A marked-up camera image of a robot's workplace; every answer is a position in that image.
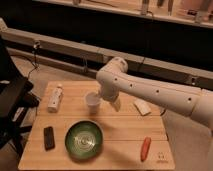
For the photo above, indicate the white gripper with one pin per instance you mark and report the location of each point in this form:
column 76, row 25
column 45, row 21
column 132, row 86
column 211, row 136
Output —
column 116, row 105

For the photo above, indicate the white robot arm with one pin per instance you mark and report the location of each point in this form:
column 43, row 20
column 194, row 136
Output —
column 192, row 102

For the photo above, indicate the green ceramic bowl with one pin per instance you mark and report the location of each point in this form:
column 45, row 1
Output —
column 84, row 140

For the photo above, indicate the white rectangular block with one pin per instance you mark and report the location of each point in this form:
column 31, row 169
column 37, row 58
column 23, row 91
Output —
column 142, row 107

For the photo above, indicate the orange carrot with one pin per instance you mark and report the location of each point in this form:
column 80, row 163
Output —
column 145, row 148

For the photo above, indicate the white plastic bottle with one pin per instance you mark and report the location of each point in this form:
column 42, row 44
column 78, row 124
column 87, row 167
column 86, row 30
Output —
column 55, row 99

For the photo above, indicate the black remote control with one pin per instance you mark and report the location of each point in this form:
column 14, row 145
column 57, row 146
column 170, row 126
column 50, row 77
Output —
column 49, row 141

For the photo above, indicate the black chair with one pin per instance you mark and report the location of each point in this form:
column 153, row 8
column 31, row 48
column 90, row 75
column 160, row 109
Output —
column 15, row 100

